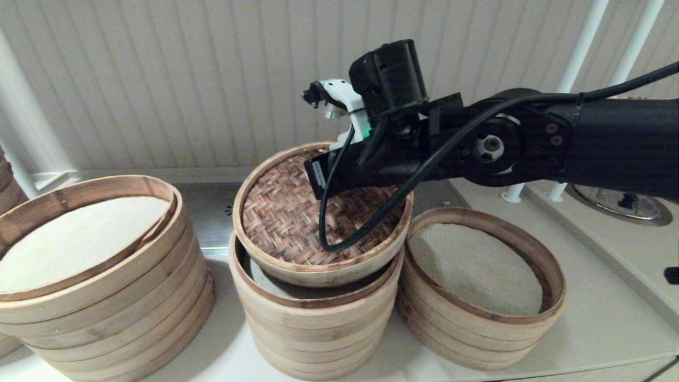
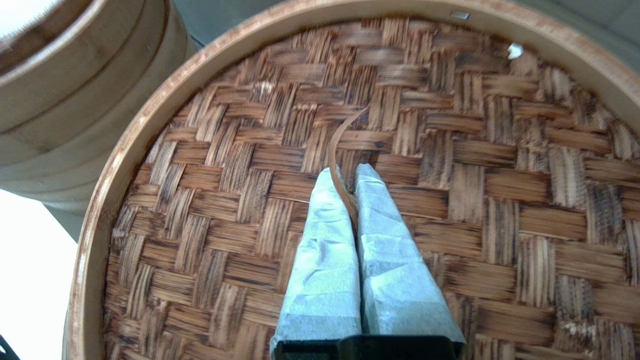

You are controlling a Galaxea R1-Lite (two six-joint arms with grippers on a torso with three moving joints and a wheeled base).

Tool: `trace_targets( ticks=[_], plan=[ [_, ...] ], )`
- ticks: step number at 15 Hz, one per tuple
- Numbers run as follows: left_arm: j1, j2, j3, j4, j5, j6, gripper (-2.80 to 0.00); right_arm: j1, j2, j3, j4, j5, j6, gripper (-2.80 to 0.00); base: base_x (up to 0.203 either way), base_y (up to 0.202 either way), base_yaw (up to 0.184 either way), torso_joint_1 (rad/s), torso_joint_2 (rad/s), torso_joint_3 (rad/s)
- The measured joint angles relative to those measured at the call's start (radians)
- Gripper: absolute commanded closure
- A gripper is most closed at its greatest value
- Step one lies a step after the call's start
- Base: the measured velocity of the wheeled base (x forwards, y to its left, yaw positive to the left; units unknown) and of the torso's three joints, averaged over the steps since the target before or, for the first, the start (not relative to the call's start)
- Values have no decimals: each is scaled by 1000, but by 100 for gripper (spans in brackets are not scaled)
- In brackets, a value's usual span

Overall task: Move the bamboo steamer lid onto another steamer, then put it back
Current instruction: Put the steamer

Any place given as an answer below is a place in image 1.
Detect long black cable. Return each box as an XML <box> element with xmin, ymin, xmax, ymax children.
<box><xmin>318</xmin><ymin>63</ymin><xmax>679</xmax><ymax>253</ymax></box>

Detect round steel counter dish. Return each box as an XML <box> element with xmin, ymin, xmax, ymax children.
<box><xmin>565</xmin><ymin>183</ymin><xmax>672</xmax><ymax>227</ymax></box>

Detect short bamboo steamer stack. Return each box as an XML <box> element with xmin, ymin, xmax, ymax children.
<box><xmin>398</xmin><ymin>207</ymin><xmax>566</xmax><ymax>370</ymax></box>

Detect tall narrow bamboo steamer stack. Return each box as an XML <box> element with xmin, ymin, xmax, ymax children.
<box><xmin>228</xmin><ymin>233</ymin><xmax>405</xmax><ymax>380</ymax></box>

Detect white metal pole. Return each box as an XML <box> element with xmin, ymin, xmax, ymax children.
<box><xmin>501</xmin><ymin>0</ymin><xmax>610</xmax><ymax>204</ymax></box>
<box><xmin>546</xmin><ymin>0</ymin><xmax>664</xmax><ymax>203</ymax></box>

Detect woven bamboo steamer lid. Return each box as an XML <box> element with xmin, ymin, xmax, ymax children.
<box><xmin>232</xmin><ymin>142</ymin><xmax>414</xmax><ymax>288</ymax></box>

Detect white steamer liner green flecks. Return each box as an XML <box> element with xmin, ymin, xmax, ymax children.
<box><xmin>249</xmin><ymin>257</ymin><xmax>393</xmax><ymax>299</ymax></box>

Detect thick white pipe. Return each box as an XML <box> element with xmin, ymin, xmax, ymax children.
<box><xmin>0</xmin><ymin>27</ymin><xmax>75</xmax><ymax>176</ymax></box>

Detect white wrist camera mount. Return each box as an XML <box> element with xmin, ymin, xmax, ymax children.
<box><xmin>301</xmin><ymin>79</ymin><xmax>372</xmax><ymax>152</ymax></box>

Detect wide bamboo steamer stack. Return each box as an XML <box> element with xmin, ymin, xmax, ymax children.
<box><xmin>0</xmin><ymin>176</ymin><xmax>216</xmax><ymax>382</ymax></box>

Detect large plain white steamer liner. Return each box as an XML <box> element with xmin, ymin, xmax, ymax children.
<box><xmin>0</xmin><ymin>197</ymin><xmax>173</xmax><ymax>293</ymax></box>

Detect dark bamboo steamer stack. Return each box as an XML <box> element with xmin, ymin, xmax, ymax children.
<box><xmin>0</xmin><ymin>143</ymin><xmax>31</xmax><ymax>218</ymax></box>

